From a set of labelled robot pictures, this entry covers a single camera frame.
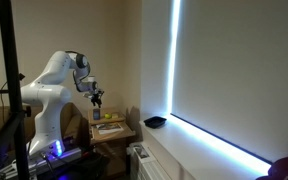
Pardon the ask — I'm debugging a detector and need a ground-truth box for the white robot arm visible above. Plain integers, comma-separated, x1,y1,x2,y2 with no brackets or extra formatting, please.
21,51,104,157

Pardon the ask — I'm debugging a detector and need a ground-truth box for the black tripod pole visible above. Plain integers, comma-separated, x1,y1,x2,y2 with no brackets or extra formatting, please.
0,0,30,180

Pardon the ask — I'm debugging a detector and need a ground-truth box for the robot base mounting platform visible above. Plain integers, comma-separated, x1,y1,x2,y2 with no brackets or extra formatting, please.
0,148,82,180

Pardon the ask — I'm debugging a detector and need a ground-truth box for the black plastic bowl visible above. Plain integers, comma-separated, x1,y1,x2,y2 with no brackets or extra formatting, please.
144,116,166,129

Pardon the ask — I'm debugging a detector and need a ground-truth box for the white radiator heater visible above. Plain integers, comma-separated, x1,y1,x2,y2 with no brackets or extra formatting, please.
129,142,171,180

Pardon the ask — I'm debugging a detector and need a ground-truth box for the green tennis ball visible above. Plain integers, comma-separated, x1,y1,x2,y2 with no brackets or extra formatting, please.
104,113,112,119

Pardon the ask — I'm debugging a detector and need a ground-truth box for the colourful brochure on cabinet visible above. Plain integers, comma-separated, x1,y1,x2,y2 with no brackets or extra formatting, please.
96,123,123,135

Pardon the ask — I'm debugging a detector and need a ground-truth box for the dark red cap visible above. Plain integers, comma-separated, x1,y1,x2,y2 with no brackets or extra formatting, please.
256,157,288,180

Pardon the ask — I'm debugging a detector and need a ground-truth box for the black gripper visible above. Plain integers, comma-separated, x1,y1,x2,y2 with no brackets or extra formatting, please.
84,88,104,106

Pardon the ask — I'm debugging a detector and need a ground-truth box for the blue tin can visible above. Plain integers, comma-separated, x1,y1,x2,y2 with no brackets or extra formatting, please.
93,109,101,120

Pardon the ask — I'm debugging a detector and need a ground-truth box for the yellow sticky note pad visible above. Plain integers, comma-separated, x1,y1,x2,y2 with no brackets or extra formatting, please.
112,113,119,119

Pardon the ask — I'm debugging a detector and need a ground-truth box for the brochure on radiator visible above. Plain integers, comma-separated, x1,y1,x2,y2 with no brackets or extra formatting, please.
134,146,148,159

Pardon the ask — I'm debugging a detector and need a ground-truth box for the brown cardboard box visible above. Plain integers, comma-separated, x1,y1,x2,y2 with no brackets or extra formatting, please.
24,103,88,145

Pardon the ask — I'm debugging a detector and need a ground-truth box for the grey roller window blind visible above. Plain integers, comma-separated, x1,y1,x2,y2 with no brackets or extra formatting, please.
171,0,288,161

